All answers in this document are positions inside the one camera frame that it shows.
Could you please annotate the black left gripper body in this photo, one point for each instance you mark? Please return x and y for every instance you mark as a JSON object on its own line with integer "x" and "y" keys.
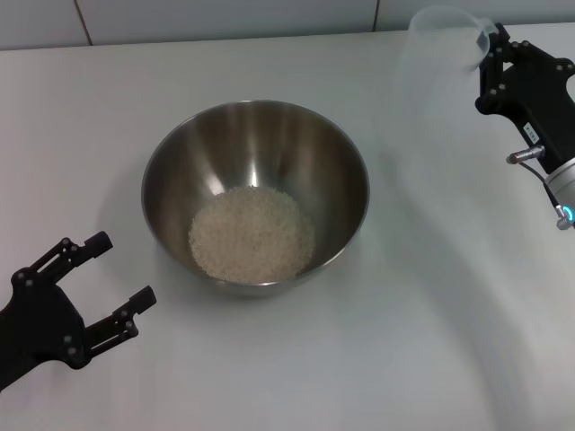
{"x": 40, "y": 319}

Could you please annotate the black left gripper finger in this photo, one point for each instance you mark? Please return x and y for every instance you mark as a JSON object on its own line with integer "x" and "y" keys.
{"x": 99, "y": 242}
{"x": 143, "y": 298}

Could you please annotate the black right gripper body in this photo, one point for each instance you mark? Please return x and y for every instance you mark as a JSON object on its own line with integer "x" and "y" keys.
{"x": 525, "y": 99}

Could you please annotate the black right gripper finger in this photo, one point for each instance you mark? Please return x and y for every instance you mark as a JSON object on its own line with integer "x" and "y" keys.
{"x": 532, "y": 49}
{"x": 499, "y": 38}

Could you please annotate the clear plastic cup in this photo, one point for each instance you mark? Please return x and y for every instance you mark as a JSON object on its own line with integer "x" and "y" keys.
{"x": 440, "y": 36}

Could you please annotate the white rice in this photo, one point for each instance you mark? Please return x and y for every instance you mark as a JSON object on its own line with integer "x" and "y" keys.
{"x": 251, "y": 238}

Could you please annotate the stainless steel mixing bowl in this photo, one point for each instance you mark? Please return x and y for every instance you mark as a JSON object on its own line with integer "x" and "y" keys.
{"x": 224, "y": 148}

